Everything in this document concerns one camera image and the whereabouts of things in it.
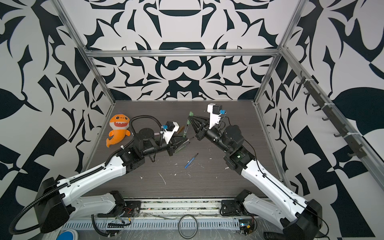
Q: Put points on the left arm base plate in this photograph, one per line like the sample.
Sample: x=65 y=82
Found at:
x=126 y=210

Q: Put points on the blue pen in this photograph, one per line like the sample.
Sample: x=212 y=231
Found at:
x=191 y=160

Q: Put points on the blue round button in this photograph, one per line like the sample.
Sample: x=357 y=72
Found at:
x=68 y=235

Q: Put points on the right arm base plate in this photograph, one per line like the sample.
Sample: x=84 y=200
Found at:
x=234 y=208

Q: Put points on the green lit circuit board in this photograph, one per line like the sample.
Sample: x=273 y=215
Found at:
x=247 y=226

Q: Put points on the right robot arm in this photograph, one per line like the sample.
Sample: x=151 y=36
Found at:
x=297 y=218

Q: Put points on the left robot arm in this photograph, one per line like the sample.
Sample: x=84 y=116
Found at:
x=59 y=201

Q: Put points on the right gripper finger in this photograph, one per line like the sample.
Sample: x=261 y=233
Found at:
x=196 y=126
x=199 y=119

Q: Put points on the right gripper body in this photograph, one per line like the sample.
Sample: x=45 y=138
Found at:
x=202 y=135

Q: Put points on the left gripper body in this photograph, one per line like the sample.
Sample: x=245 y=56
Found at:
x=170 y=146

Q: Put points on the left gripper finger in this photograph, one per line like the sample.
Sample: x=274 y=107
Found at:
x=181 y=139
x=183 y=144

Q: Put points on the orange shark plush toy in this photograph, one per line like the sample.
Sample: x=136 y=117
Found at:
x=119 y=124

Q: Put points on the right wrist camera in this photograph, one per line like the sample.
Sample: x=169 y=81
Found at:
x=216 y=114

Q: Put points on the black device bottom right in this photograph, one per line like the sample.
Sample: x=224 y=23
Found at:
x=273 y=236

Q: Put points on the wall hook rail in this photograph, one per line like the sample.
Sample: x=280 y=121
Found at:
x=334 y=115

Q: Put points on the white slotted cable duct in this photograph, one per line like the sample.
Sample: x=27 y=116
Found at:
x=158 y=224

